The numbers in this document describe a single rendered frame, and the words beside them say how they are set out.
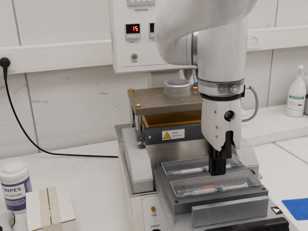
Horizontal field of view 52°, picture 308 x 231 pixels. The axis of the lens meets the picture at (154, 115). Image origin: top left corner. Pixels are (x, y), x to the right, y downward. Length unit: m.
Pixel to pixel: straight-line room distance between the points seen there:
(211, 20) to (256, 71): 1.32
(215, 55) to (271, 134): 0.97
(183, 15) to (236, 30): 0.12
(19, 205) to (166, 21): 0.79
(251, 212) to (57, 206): 0.53
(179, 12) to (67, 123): 1.06
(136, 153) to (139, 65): 0.31
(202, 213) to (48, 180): 0.76
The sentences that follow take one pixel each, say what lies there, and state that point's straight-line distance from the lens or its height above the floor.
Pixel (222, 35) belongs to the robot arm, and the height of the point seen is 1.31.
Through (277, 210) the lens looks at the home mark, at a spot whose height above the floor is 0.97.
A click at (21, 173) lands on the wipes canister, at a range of 1.05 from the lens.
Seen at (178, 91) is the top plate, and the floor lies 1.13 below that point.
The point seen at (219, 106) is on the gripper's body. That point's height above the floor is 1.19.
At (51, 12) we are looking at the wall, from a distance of 1.36.
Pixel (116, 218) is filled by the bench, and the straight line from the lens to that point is 1.01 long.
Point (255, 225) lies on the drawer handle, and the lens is 0.59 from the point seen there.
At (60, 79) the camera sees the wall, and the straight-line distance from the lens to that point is 1.40.
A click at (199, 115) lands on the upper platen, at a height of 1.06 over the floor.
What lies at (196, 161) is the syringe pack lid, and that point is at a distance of 0.77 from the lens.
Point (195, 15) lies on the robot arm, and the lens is 0.45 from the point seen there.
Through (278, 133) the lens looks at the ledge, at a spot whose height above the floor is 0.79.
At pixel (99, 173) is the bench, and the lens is 1.24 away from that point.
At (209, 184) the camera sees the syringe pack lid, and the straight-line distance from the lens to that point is 0.68.
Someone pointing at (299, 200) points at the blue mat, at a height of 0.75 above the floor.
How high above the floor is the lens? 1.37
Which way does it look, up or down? 21 degrees down
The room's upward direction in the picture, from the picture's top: 2 degrees counter-clockwise
